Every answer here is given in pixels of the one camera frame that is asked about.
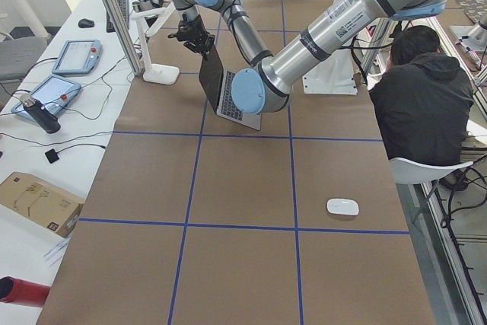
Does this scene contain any grey laptop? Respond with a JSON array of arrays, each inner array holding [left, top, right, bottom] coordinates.
[[199, 45, 261, 130]]

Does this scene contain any black keyboard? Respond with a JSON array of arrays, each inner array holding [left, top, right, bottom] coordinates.
[[106, 0, 130, 33]]

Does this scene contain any black bottle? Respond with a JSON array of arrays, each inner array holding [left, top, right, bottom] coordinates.
[[20, 94, 61, 134]]

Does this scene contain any small black puck device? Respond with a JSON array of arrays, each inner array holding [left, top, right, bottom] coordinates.
[[45, 148, 59, 164]]

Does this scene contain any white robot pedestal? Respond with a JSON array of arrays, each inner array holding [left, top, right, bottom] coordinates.
[[300, 0, 385, 96]]

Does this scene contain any grey office chair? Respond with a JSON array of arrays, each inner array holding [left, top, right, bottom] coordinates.
[[1, 37, 48, 81]]

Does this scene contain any black computer mouse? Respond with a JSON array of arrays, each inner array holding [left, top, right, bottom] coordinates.
[[78, 18, 95, 29]]

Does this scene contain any white desk lamp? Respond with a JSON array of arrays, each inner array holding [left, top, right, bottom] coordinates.
[[130, 0, 183, 84]]

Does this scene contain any white chair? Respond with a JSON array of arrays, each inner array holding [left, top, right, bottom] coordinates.
[[388, 156, 476, 223]]

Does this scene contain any blue teach pendant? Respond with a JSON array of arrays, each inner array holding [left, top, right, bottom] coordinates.
[[52, 40, 103, 76], [30, 75, 81, 116]]

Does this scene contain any red cylinder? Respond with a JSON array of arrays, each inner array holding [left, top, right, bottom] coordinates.
[[1, 276, 51, 307]]

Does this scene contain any white mouse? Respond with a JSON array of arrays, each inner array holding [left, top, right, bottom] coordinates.
[[326, 198, 360, 216]]

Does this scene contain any upper blue teach pendant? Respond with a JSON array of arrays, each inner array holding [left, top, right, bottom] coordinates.
[[52, 40, 103, 76]]

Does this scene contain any cardboard box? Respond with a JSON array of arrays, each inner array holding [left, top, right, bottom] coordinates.
[[1, 172, 84, 238]]

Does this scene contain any aluminium frame post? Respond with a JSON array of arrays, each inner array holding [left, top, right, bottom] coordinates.
[[102, 0, 142, 76]]

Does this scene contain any lower blue teach pendant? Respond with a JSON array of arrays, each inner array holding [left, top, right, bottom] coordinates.
[[30, 75, 81, 116]]

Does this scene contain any person in black jacket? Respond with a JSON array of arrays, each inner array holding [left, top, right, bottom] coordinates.
[[370, 25, 473, 166]]

